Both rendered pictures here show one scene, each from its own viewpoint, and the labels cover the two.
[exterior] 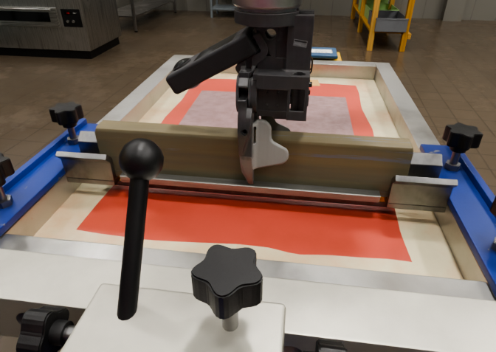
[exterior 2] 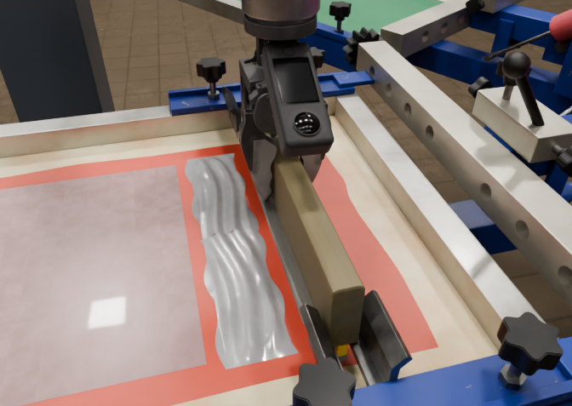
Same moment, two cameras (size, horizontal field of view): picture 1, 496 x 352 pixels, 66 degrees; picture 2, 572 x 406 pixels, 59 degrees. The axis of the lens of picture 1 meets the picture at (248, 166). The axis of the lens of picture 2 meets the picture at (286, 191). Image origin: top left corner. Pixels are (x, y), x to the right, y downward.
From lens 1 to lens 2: 76 cm
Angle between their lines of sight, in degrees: 87
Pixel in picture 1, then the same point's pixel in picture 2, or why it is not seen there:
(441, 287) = (353, 107)
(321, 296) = (435, 108)
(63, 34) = not seen: outside the picture
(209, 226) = (349, 237)
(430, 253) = not seen: hidden behind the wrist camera
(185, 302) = (512, 111)
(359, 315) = (434, 98)
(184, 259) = (426, 204)
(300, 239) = (325, 181)
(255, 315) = (493, 94)
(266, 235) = (334, 200)
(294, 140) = not seen: hidden behind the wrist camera
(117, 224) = (401, 311)
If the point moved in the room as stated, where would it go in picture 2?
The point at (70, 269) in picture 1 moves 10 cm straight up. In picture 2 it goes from (529, 197) to (560, 112)
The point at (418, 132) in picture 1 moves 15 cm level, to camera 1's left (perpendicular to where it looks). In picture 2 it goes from (129, 117) to (146, 168)
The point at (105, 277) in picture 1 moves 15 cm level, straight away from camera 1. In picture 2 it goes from (513, 179) to (456, 253)
